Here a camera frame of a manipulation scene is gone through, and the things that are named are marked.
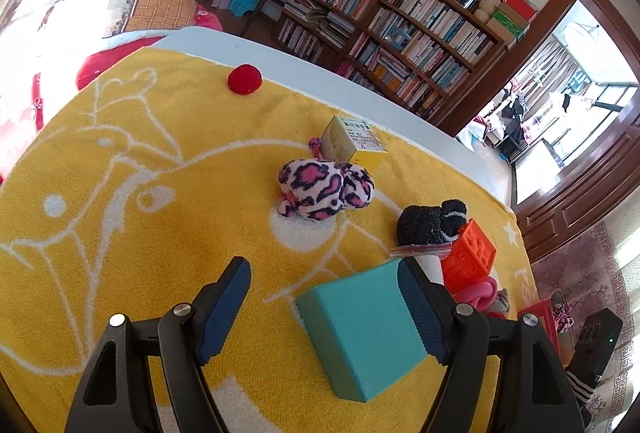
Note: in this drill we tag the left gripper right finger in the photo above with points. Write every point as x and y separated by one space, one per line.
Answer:
533 393

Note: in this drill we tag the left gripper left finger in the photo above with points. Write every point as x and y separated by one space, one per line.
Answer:
115 392

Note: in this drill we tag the pink rubber ring toy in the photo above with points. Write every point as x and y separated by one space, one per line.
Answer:
479 295

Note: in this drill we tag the orange embossed toy block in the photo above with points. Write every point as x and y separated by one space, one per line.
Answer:
470 259

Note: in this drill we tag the teal box lid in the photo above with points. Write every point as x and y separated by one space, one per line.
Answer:
362 332

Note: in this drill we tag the black fuzzy sock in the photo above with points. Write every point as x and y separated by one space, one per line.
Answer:
431 225

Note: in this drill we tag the pink leopard plush sock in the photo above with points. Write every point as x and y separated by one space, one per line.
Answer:
358 186
311 188

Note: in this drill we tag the red round ball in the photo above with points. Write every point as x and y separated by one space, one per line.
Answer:
244 79

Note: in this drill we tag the red flat box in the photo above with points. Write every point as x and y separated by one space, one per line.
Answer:
542 310

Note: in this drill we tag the yellow patterned towel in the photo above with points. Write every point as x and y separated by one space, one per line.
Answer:
143 188

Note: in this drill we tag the yellow white medicine box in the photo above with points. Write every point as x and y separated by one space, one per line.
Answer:
351 140

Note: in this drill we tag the green gift box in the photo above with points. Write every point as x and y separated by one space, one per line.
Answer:
509 24

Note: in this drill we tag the large wooden bookshelf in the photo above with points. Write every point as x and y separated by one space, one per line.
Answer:
424 55

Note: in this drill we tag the red blanket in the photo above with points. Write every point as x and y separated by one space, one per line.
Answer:
44 67

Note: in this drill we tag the red gift box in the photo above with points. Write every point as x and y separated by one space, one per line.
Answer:
525 9

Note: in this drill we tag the white table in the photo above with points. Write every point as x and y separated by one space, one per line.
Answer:
321 84

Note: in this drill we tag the blue plastic stool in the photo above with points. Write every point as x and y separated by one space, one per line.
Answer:
241 7

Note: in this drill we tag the wooden door frame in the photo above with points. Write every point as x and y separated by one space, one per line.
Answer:
605 170

